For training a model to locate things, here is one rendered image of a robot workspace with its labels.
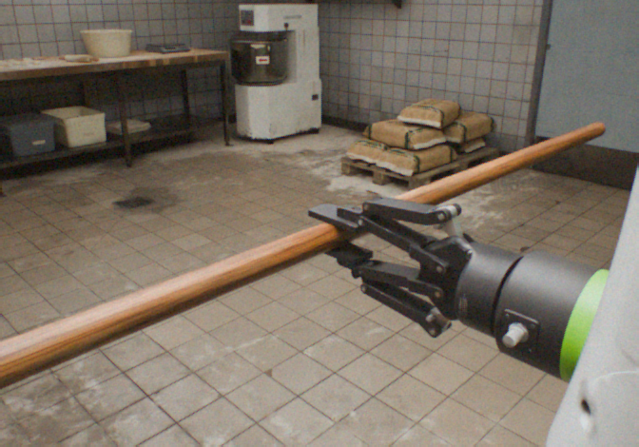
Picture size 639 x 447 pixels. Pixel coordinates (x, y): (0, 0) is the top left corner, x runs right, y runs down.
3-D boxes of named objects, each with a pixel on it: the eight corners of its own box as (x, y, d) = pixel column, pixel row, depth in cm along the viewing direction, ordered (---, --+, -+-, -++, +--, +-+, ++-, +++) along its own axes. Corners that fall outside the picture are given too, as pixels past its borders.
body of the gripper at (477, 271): (499, 268, 44) (403, 235, 50) (488, 360, 47) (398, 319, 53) (542, 241, 49) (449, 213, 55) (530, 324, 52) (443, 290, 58)
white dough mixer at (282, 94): (258, 149, 548) (252, 5, 501) (222, 139, 587) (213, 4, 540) (324, 133, 609) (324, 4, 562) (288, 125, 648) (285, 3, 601)
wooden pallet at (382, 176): (417, 196, 421) (419, 178, 416) (339, 174, 474) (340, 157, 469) (498, 165, 500) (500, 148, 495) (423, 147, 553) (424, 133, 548)
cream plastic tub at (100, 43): (96, 59, 472) (93, 32, 465) (75, 55, 500) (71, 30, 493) (143, 55, 501) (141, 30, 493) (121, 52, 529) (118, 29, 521)
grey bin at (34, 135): (12, 158, 434) (7, 127, 426) (-8, 146, 468) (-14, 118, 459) (60, 149, 458) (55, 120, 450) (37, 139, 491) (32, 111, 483)
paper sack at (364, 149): (380, 167, 441) (381, 148, 436) (343, 159, 463) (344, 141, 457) (420, 151, 486) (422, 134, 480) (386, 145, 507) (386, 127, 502)
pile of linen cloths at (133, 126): (121, 136, 502) (119, 127, 500) (105, 131, 518) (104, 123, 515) (152, 129, 527) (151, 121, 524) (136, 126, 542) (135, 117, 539)
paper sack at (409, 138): (447, 147, 443) (448, 126, 437) (414, 155, 421) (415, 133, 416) (391, 135, 489) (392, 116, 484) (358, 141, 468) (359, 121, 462)
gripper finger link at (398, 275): (465, 272, 53) (466, 286, 54) (374, 256, 61) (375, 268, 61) (442, 287, 51) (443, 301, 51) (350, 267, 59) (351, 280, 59)
